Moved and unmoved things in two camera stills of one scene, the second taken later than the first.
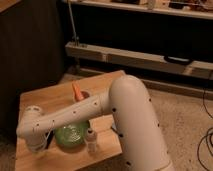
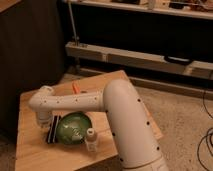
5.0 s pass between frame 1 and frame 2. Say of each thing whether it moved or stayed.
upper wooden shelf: stayed
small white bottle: stayed
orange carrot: stayed
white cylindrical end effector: moved
